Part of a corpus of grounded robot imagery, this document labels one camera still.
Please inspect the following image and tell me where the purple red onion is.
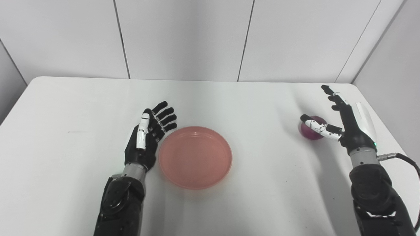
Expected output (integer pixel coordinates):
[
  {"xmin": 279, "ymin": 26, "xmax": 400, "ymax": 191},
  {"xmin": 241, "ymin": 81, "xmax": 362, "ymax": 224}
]
[{"xmin": 298, "ymin": 115, "xmax": 328, "ymax": 141}]

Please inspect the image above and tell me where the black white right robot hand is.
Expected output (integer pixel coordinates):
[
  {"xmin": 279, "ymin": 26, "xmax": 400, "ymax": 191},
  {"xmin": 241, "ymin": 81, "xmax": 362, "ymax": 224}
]
[{"xmin": 300, "ymin": 85, "xmax": 378, "ymax": 154}]

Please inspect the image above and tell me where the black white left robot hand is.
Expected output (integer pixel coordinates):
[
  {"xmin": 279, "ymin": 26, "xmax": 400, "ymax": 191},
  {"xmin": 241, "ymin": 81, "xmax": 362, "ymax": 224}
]
[{"xmin": 124, "ymin": 101, "xmax": 178, "ymax": 171}]

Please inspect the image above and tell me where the pink plate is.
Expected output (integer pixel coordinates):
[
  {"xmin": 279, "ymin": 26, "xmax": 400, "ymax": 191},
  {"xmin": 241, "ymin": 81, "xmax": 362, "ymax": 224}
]
[{"xmin": 158, "ymin": 126, "xmax": 233, "ymax": 190}]

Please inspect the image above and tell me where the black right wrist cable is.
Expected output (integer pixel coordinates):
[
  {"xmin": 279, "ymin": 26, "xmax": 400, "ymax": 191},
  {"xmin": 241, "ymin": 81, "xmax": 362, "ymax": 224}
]
[{"xmin": 377, "ymin": 152, "xmax": 420, "ymax": 231}]

